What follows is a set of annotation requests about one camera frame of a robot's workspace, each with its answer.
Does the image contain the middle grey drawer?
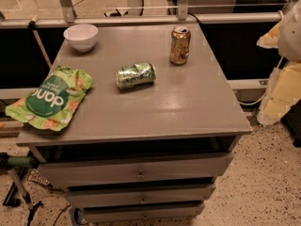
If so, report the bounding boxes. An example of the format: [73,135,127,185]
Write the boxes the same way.
[66,184,215,208]

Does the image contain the green crushed soda can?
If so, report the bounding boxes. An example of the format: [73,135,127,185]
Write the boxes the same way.
[115,62,156,89]

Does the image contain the green snack bag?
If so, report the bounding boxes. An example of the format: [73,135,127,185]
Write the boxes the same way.
[6,66,93,132]

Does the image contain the grey drawer cabinet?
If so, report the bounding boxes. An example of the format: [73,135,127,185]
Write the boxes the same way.
[17,24,251,213]

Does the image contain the tripod with green grip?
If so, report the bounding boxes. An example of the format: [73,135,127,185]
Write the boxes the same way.
[0,153,41,226]

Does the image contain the grey drawer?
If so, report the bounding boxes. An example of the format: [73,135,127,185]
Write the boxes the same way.
[39,153,233,187]
[83,202,204,222]
[66,184,215,208]

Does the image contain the metal railing frame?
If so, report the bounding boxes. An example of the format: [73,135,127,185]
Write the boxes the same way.
[0,0,298,28]

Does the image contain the top grey drawer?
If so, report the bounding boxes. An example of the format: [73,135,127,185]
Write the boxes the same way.
[39,153,233,187]

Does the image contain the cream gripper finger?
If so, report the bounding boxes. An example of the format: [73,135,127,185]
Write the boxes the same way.
[257,61,301,125]
[256,22,282,49]

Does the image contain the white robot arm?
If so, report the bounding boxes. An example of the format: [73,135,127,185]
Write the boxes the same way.
[257,0,301,125]

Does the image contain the white bowl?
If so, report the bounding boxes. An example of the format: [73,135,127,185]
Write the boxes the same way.
[63,24,98,52]

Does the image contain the bottom grey drawer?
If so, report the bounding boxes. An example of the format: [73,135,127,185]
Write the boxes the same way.
[83,202,204,222]

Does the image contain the wooden handled stick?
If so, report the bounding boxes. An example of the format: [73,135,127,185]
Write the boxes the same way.
[28,15,52,68]

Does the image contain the gold soda can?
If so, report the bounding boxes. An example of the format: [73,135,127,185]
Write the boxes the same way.
[169,25,191,65]

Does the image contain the white cable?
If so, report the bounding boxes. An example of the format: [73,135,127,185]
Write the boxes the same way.
[237,56,285,106]

